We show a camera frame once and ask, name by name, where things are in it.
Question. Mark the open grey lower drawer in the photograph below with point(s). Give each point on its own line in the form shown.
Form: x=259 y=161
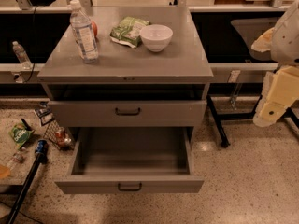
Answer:
x=131 y=160

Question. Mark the green chip bag on floor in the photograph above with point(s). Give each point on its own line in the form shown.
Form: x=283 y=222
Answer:
x=20 y=134

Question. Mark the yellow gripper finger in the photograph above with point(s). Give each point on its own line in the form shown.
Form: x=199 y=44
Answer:
x=267 y=114

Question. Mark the red can on floor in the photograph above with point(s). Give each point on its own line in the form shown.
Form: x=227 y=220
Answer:
x=62 y=139

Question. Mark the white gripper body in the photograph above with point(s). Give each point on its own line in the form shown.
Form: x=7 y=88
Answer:
x=288 y=37

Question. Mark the clear plastic water bottle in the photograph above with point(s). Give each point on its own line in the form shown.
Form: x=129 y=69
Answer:
x=82 y=28

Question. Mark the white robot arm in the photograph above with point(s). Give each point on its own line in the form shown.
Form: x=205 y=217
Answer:
x=282 y=41

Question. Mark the plastic bottle on floor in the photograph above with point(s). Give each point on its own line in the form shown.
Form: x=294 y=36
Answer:
x=16 y=159

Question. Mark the black folding stand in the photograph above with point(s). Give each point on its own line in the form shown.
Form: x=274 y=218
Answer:
x=218 y=118

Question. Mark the dark snack packet on floor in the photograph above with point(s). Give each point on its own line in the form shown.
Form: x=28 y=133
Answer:
x=44 y=113

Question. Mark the black pole with blue grip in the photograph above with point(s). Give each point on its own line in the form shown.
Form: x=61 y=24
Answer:
x=41 y=157

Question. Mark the red apple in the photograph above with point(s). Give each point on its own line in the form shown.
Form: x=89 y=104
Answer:
x=94 y=26

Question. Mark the white ceramic bowl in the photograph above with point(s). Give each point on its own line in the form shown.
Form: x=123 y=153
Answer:
x=156 y=37

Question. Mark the small background water bottle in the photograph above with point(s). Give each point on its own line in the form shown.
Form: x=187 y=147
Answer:
x=22 y=55

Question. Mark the grey drawer cabinet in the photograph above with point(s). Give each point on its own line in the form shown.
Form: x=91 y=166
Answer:
x=178 y=73

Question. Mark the green snack bag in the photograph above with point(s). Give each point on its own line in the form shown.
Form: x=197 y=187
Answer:
x=127 y=32

